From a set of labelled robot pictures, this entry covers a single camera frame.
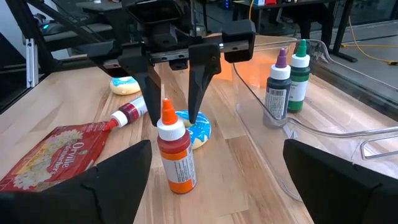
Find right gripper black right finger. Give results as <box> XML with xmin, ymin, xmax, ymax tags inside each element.
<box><xmin>282</xmin><ymin>138</ymin><xmax>398</xmax><ymax>224</ymax></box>

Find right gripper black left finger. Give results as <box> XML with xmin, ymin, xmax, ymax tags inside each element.
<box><xmin>0</xmin><ymin>139</ymin><xmax>153</xmax><ymax>224</ymax></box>

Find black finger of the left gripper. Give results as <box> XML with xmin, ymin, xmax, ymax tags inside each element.
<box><xmin>118</xmin><ymin>53</ymin><xmax>162</xmax><ymax>127</ymax></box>
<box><xmin>187</xmin><ymin>42</ymin><xmax>223</xmax><ymax>125</ymax></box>

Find plain blue-iced donut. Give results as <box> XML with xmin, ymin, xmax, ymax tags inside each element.
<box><xmin>109</xmin><ymin>76</ymin><xmax>141</xmax><ymax>96</ymax></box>

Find red-capped colour bottle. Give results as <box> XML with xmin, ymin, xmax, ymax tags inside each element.
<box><xmin>103</xmin><ymin>95</ymin><xmax>149</xmax><ymax>132</ymax></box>

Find red popcorn packet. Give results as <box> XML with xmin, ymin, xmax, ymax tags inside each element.
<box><xmin>0</xmin><ymin>121</ymin><xmax>110</xmax><ymax>192</ymax></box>

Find blue-iced donut white stripes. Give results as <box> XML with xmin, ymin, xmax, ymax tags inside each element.
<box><xmin>175</xmin><ymin>109</ymin><xmax>212</xmax><ymax>151</ymax></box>

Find orange-capped colour bottle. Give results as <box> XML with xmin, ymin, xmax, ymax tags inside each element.
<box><xmin>156</xmin><ymin>98</ymin><xmax>198</xmax><ymax>195</ymax></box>

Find violet-capped colour bottle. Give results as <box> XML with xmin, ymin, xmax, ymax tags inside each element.
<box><xmin>263</xmin><ymin>48</ymin><xmax>292</xmax><ymax>129</ymax></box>

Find green-capped colour bottle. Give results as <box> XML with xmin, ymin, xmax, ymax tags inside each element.
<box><xmin>287</xmin><ymin>39</ymin><xmax>311</xmax><ymax>113</ymax></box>

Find clear plastic bin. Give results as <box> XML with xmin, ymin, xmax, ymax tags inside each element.
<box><xmin>231</xmin><ymin>34</ymin><xmax>398</xmax><ymax>202</ymax></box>

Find black electronic device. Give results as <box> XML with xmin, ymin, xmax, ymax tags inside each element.
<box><xmin>34</xmin><ymin>14</ymin><xmax>68</xmax><ymax>37</ymax></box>

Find black stand leg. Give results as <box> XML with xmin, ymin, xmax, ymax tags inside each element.
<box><xmin>331</xmin><ymin>0</ymin><xmax>358</xmax><ymax>63</ymax></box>

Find silver aluminium post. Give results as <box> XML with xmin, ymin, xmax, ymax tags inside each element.
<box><xmin>24</xmin><ymin>38</ymin><xmax>40</xmax><ymax>88</ymax></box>

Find yellow extension cable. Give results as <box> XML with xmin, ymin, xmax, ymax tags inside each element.
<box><xmin>340</xmin><ymin>15</ymin><xmax>398</xmax><ymax>66</ymax></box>

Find black metal table frame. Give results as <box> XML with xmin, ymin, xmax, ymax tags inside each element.
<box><xmin>0</xmin><ymin>0</ymin><xmax>125</xmax><ymax>114</ymax></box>

